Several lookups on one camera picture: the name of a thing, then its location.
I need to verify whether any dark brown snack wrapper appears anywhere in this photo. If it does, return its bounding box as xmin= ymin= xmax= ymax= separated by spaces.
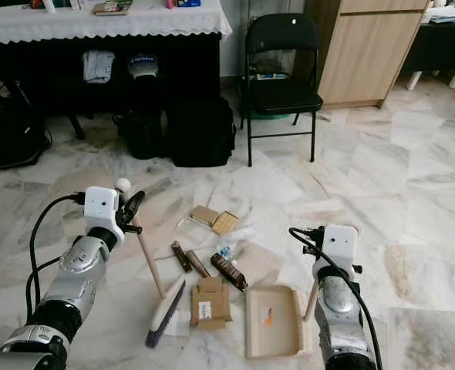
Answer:
xmin=211 ymin=253 xmax=249 ymax=292
xmin=185 ymin=249 xmax=212 ymax=279
xmin=171 ymin=241 xmax=193 ymax=273

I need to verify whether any beige dustpan with wooden handle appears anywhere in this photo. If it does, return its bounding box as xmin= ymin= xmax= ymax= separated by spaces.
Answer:
xmin=244 ymin=279 xmax=322 ymax=360

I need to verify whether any wooden handled hand broom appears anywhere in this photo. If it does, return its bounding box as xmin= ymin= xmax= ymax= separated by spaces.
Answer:
xmin=115 ymin=178 xmax=188 ymax=349

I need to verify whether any brown cardboard box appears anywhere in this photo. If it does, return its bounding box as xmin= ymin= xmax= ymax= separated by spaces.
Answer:
xmin=190 ymin=276 xmax=234 ymax=331

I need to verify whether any clear plastic packaging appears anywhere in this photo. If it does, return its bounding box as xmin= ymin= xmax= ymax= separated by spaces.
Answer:
xmin=176 ymin=216 xmax=213 ymax=244

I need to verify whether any small black bag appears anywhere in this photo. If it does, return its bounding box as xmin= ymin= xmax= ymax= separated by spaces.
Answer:
xmin=115 ymin=104 xmax=170 ymax=161

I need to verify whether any small clear blue-label bottle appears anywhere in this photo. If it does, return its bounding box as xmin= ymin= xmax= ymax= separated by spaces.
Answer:
xmin=216 ymin=243 xmax=237 ymax=264

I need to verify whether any large black backpack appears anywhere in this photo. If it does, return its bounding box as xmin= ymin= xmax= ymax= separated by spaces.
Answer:
xmin=166 ymin=96 xmax=237 ymax=169

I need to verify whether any green basin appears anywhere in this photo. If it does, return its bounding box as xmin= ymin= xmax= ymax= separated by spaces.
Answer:
xmin=246 ymin=108 xmax=295 ymax=121

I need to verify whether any black round appliance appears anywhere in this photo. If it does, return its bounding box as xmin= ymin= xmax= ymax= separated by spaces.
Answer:
xmin=0 ymin=92 xmax=53 ymax=171

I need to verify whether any white and blue cap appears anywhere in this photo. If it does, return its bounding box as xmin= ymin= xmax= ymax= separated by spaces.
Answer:
xmin=126 ymin=53 xmax=160 ymax=81

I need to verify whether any white hanging cloth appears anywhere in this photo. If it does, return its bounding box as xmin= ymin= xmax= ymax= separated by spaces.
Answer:
xmin=82 ymin=50 xmax=116 ymax=85

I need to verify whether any black folding chair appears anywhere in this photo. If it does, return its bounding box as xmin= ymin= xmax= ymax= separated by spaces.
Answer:
xmin=239 ymin=12 xmax=325 ymax=167

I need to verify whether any black table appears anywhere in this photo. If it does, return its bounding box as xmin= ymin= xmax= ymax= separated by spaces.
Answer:
xmin=0 ymin=32 xmax=224 ymax=141

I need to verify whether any flat blue book stack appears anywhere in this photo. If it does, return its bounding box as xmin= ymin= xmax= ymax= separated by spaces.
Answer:
xmin=251 ymin=70 xmax=291 ymax=82

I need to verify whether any white lace tablecloth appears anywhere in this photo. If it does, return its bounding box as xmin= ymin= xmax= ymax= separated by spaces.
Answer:
xmin=0 ymin=0 xmax=234 ymax=47

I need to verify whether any light wooden cabinet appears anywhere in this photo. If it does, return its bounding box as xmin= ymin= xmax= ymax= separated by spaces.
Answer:
xmin=304 ymin=0 xmax=433 ymax=109

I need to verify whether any brown book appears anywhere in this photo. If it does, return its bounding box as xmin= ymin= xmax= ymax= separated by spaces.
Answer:
xmin=92 ymin=1 xmax=135 ymax=17

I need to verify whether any black desk with white legs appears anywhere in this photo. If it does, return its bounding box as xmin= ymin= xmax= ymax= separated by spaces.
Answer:
xmin=400 ymin=15 xmax=455 ymax=90

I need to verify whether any stack of papers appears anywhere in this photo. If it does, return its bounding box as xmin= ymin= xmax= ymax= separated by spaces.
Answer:
xmin=423 ymin=5 xmax=455 ymax=25

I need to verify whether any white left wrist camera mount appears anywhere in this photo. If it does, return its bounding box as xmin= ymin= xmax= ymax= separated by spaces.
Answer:
xmin=83 ymin=187 xmax=125 ymax=240

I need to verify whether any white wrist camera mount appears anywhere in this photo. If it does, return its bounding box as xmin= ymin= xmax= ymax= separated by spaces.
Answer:
xmin=83 ymin=187 xmax=125 ymax=240
xmin=322 ymin=225 xmax=359 ymax=272

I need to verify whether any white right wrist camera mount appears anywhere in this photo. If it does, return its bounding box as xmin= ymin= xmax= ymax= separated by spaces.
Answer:
xmin=322 ymin=225 xmax=359 ymax=272

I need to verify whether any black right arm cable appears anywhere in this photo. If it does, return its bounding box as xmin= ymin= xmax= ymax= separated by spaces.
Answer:
xmin=288 ymin=227 xmax=384 ymax=370

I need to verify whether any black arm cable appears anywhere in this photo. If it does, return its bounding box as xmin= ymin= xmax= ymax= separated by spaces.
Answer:
xmin=288 ymin=227 xmax=384 ymax=370
xmin=26 ymin=192 xmax=86 ymax=318

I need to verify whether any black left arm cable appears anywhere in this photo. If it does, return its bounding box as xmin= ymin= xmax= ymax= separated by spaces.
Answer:
xmin=26 ymin=192 xmax=86 ymax=318

